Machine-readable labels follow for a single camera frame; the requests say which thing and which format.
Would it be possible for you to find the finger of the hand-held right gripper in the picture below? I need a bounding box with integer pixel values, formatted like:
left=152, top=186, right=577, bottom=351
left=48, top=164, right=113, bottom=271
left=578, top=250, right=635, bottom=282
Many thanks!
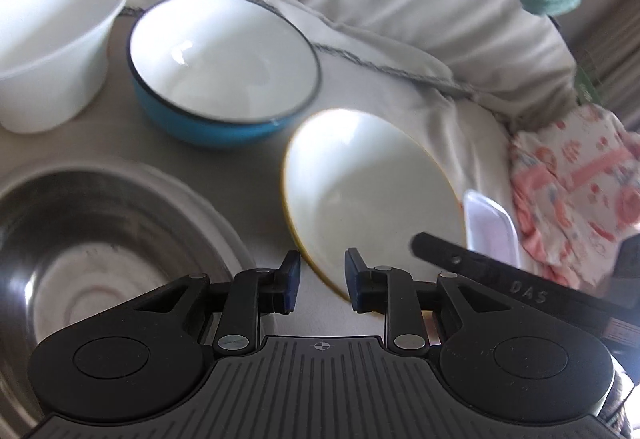
left=409, top=232, right=627, bottom=321

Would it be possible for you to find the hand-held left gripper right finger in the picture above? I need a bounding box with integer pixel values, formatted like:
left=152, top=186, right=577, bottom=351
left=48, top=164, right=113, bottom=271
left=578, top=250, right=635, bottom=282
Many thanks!
left=345, top=247, right=506, bottom=361

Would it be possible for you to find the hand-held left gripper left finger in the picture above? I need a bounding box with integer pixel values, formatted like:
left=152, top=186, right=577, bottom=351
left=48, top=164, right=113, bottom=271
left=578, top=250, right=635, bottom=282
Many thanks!
left=135, top=250, right=302, bottom=362

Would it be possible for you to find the white rectangular plastic container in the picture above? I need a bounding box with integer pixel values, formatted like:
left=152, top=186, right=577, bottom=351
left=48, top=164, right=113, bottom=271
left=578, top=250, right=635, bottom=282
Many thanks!
left=462, top=189, right=522, bottom=270

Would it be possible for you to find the white bowl with yellow rim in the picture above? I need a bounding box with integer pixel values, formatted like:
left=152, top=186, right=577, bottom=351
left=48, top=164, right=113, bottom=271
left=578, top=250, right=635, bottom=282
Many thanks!
left=281, top=108, right=468, bottom=315

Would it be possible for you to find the pink printed baby clothing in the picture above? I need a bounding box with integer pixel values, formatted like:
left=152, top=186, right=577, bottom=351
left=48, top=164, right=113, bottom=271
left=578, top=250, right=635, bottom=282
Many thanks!
left=509, top=103, right=640, bottom=291

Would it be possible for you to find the stainless steel bowl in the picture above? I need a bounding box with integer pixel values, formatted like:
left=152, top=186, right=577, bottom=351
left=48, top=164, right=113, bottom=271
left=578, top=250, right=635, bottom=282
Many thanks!
left=0, top=159, right=262, bottom=439

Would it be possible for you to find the beige couch cushion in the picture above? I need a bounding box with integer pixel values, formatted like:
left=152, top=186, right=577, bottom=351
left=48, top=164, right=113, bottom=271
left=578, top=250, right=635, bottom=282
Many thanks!
left=0, top=0, right=518, bottom=335

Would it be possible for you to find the blue enamel bowl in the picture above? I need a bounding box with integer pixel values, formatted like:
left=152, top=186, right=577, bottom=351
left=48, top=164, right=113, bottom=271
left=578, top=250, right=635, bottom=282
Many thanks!
left=126, top=0, right=322, bottom=148

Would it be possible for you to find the white plastic bowl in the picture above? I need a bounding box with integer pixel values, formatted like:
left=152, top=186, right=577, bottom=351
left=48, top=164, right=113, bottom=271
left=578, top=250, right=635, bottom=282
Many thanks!
left=0, top=0, right=128, bottom=134

